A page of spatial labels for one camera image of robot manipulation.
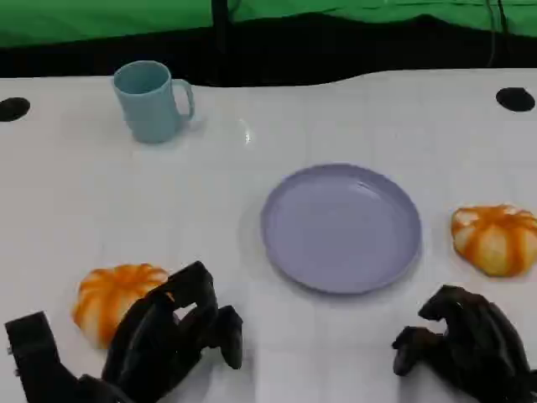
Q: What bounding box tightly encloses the orange white toy bread roll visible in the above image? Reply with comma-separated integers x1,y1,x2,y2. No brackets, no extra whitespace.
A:
451,203,537,278
70,263,171,350

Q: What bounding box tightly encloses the black pole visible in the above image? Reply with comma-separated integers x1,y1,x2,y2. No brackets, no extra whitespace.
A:
211,0,232,85

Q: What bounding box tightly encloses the lilac plate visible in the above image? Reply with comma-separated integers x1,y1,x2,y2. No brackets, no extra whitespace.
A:
259,162,423,296

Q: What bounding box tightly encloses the pale green mug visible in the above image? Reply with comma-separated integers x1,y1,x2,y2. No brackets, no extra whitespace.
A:
112,60,196,144

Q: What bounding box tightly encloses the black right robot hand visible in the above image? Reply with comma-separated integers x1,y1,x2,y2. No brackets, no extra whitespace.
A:
392,284,537,403

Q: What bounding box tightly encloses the thin black hanging cable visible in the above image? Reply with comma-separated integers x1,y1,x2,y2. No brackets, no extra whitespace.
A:
484,0,499,68
497,0,512,34

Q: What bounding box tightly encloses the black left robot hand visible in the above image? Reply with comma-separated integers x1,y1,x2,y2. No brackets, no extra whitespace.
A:
100,259,244,403

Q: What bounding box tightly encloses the black table grommet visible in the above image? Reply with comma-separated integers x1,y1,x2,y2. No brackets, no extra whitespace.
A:
495,86,536,113
0,97,31,123

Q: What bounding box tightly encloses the black backdrop cloth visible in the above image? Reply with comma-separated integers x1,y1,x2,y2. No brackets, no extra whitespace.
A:
0,12,537,88

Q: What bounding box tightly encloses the green cloth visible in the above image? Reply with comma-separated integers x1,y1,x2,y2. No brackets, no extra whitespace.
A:
0,0,537,50

